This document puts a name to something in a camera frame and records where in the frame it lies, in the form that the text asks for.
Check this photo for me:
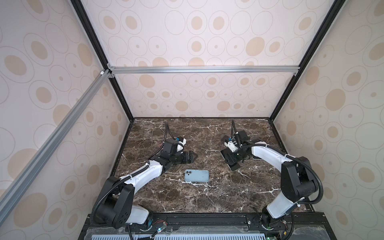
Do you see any light blue phone case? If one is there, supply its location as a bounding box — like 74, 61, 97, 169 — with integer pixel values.
185, 169, 210, 183

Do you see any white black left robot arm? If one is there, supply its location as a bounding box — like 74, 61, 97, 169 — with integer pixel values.
90, 137, 198, 229

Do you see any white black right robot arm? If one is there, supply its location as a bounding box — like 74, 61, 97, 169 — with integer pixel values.
221, 131, 324, 222

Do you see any black phone purple edge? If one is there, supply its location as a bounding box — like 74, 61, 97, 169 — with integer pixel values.
221, 135, 231, 143

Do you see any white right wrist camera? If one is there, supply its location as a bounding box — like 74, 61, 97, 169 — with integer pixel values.
224, 139, 239, 153

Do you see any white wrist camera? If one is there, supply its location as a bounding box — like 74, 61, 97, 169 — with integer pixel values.
176, 137, 187, 152
224, 139, 239, 153

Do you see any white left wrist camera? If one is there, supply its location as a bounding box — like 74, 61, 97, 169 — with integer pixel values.
176, 137, 187, 152

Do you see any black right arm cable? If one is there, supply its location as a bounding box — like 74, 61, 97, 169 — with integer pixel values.
230, 119, 324, 205

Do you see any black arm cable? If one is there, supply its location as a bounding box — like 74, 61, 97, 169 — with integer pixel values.
89, 122, 172, 226
230, 119, 324, 205

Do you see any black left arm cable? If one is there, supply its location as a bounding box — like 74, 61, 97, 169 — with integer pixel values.
89, 122, 172, 226

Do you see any aluminium rail back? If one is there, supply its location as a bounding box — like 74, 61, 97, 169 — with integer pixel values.
110, 65, 300, 74

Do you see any aluminium rail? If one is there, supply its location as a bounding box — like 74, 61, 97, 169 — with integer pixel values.
110, 65, 300, 74
1, 69, 111, 224

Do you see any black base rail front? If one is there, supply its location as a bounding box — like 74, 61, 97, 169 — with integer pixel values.
79, 212, 336, 240

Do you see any black corner frame post left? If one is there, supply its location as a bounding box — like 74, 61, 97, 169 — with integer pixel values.
71, 0, 135, 122

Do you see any black corner frame post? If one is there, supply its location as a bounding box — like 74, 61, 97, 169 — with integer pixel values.
71, 0, 135, 122
270, 0, 346, 122

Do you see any aluminium rail left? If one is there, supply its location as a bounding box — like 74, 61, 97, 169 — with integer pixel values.
1, 69, 111, 224

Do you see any black corner frame post right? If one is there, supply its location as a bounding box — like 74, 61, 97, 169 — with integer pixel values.
270, 0, 346, 122

